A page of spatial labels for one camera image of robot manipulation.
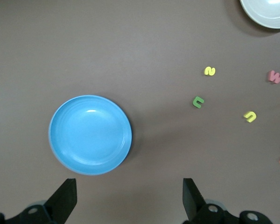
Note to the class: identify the green foam letter n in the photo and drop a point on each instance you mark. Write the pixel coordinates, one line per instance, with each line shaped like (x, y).
(197, 105)

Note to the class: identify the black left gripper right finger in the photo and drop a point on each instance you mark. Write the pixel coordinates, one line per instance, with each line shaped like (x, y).
(200, 214)

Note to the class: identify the yellow foam letter u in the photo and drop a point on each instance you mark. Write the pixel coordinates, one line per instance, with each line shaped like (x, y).
(252, 119)

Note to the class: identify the yellow foam letter s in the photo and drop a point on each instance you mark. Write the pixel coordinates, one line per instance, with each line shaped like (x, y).
(209, 71)

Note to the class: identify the blue plate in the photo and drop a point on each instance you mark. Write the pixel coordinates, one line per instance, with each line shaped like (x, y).
(89, 135)

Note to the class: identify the pink foam letter w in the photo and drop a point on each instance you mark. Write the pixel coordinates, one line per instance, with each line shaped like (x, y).
(275, 78)

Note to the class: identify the beige plate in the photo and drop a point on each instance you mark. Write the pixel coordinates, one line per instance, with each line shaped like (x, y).
(268, 11)

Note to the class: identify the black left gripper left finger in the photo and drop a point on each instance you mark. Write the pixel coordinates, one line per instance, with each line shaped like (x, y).
(51, 210)

